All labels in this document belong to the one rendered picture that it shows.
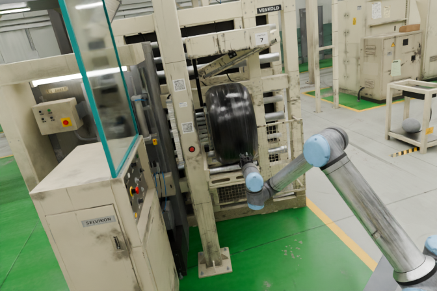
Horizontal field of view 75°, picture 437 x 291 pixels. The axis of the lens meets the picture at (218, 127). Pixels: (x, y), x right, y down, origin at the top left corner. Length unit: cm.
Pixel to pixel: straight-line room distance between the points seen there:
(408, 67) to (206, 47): 505
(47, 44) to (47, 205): 989
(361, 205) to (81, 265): 127
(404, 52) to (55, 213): 606
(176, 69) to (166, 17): 31
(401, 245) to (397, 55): 532
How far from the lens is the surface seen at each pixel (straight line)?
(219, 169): 196
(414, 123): 445
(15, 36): 1145
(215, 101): 178
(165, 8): 183
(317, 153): 115
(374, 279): 168
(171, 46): 182
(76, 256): 160
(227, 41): 209
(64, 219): 149
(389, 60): 623
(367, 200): 118
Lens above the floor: 180
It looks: 19 degrees down
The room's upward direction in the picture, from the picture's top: 9 degrees counter-clockwise
